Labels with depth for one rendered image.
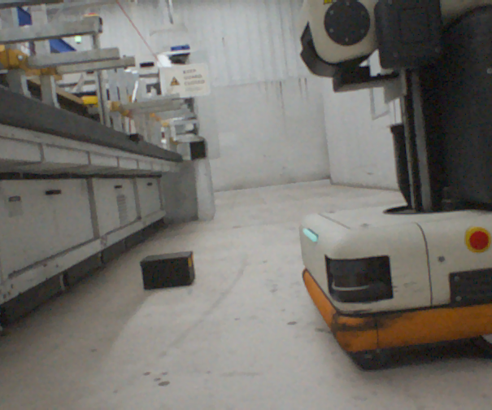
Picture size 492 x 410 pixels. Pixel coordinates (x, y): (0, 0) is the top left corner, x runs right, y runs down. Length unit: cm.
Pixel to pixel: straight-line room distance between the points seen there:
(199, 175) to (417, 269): 463
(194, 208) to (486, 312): 479
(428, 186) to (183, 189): 455
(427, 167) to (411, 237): 31
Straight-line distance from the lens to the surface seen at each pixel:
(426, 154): 134
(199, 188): 558
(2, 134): 151
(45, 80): 189
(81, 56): 165
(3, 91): 146
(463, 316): 112
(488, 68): 117
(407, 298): 108
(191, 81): 565
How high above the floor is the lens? 41
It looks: 3 degrees down
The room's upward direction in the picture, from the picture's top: 7 degrees counter-clockwise
